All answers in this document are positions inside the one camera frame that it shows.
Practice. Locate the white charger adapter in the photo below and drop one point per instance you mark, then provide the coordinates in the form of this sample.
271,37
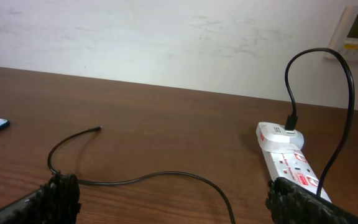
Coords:
274,138

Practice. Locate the white wall control panel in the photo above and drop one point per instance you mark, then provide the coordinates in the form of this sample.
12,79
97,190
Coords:
345,37

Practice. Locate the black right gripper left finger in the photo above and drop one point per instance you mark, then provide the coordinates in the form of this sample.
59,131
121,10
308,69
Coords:
55,202

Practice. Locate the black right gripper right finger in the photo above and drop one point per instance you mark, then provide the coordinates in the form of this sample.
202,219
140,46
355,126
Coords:
290,203

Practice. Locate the white power strip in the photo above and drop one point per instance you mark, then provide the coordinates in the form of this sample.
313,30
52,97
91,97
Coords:
292,166

